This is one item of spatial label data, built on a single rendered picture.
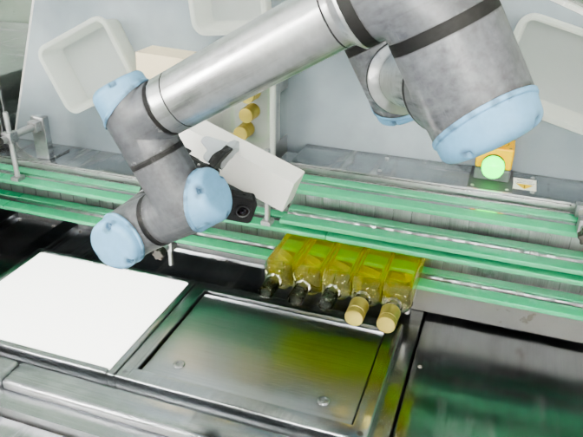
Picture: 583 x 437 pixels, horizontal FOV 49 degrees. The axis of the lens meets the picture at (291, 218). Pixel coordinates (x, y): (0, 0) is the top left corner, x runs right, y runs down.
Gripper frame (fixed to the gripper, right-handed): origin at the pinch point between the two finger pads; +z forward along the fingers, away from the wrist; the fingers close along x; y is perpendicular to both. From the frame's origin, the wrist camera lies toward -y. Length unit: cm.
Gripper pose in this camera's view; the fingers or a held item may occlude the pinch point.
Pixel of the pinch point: (232, 163)
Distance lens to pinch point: 115.0
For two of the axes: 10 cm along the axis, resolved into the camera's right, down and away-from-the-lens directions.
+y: -8.8, -4.6, 1.1
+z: 3.3, -4.2, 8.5
